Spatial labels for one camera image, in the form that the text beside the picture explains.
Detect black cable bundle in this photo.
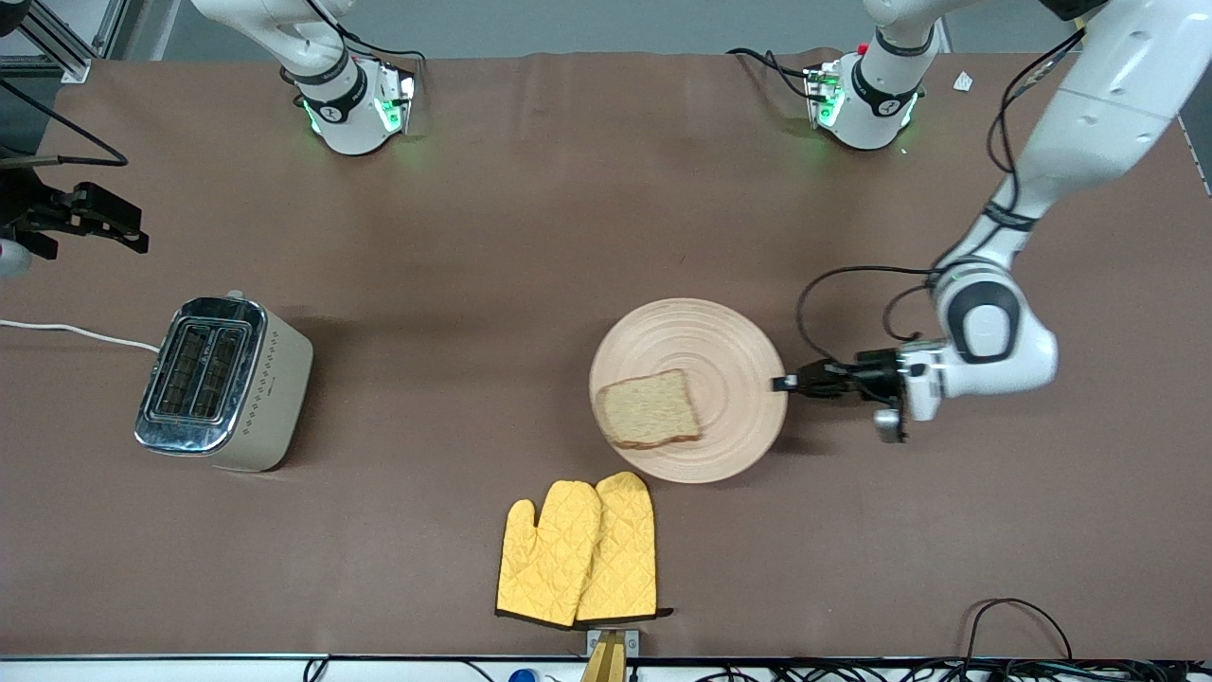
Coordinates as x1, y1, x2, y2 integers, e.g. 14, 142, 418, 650
301, 655, 1212, 682

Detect round wooden plate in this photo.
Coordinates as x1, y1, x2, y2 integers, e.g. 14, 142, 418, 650
588, 297, 790, 485

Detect black base cable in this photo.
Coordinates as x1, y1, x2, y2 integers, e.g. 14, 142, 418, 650
303, 0, 429, 75
726, 46, 823, 103

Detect brown table cloth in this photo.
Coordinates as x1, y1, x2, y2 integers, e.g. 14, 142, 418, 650
0, 49, 1212, 660

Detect brown toast slice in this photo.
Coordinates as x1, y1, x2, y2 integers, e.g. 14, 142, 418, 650
594, 368, 704, 451

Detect yellow quilted oven mitt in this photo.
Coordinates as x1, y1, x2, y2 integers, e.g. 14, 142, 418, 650
495, 480, 604, 629
574, 471, 675, 624

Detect black right base cable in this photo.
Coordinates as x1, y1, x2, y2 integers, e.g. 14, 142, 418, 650
303, 0, 429, 75

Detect aluminium frame profile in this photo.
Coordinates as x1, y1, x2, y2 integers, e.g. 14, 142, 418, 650
0, 0, 131, 84

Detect black left base cable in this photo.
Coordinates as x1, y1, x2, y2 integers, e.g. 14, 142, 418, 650
726, 46, 823, 103

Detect black looped cable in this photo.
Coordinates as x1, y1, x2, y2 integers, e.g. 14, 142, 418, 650
963, 597, 1075, 664

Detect beige chrome two-slot toaster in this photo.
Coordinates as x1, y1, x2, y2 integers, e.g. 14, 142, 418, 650
134, 291, 314, 473

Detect white toaster power cord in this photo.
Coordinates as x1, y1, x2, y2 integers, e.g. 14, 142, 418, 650
0, 319, 161, 354

